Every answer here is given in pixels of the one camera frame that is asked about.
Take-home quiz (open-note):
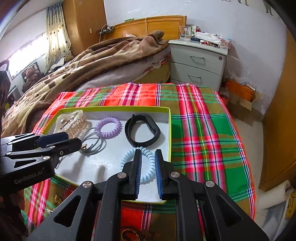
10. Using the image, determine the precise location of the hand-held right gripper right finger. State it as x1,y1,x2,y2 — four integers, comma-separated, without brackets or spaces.
154,149,270,241

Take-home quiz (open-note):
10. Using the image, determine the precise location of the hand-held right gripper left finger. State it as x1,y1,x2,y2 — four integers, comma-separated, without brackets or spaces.
26,149,142,241

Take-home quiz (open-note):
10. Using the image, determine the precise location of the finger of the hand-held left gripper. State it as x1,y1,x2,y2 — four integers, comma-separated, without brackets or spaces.
5,138,82,169
0,132,69,152

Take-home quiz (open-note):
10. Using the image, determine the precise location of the blue coil hair tie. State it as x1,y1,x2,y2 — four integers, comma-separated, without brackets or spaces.
120,146,155,184

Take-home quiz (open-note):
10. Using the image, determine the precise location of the clear hair claw clip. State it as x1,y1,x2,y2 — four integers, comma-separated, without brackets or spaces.
54,111,90,141

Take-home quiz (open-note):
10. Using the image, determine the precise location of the purple coil hair tie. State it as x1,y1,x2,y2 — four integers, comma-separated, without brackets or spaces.
95,117,122,139

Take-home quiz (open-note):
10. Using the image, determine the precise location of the yellow-green shallow box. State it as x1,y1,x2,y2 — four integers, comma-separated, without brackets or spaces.
40,107,172,205

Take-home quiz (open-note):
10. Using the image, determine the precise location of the grey cord necklace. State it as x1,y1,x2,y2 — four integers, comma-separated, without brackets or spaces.
79,127,107,158

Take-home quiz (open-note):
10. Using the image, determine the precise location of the black wristband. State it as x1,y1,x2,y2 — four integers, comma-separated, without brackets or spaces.
125,114,162,147

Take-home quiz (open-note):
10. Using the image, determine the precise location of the plaid cloth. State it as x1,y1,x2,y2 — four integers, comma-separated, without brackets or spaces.
21,83,257,241

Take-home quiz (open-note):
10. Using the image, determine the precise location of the brown patterned blanket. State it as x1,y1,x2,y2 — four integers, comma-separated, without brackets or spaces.
0,30,171,137

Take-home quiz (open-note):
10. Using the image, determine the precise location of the brown teddy bear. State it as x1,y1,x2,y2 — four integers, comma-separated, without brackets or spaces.
24,65,41,85

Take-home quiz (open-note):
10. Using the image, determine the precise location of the window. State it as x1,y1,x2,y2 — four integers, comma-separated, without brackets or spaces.
7,32,48,79

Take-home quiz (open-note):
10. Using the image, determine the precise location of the dotted curtain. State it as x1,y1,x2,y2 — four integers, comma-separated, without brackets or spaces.
45,6,73,75

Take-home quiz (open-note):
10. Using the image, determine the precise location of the cardboard box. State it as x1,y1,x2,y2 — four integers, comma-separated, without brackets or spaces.
231,93,260,110

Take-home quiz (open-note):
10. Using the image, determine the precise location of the grey nightstand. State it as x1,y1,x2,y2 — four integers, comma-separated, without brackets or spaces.
168,38,228,92

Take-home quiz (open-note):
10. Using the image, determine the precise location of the orange box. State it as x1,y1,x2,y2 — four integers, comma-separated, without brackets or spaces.
225,79,256,101

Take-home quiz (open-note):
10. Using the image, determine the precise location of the white paper roll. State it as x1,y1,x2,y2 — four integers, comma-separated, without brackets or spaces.
261,180,291,210

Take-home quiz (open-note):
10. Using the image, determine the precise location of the wooden wardrobe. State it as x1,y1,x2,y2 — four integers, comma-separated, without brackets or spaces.
62,0,107,57

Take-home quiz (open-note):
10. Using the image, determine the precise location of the clear plastic bag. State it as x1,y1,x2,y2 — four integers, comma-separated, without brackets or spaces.
225,56,278,114

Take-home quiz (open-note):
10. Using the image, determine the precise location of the wooden door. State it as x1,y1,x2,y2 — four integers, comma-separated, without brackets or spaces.
258,30,296,192

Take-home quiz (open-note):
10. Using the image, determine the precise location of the clear drinking glass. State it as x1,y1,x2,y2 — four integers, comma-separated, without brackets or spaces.
179,25,192,41

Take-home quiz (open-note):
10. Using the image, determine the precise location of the white plastic packet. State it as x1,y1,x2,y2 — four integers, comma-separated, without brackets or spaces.
195,31,232,48

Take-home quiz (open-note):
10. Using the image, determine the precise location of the wooden headboard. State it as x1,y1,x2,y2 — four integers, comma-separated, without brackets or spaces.
103,15,187,41

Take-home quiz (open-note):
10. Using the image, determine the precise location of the gold chain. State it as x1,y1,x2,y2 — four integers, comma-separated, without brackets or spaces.
47,195,62,212

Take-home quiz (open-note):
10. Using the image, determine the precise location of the dark beaded bracelet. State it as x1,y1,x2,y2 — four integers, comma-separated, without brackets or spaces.
120,226,160,241

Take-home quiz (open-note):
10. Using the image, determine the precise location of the cartoon wall sticker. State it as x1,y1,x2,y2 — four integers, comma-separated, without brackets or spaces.
222,0,273,15

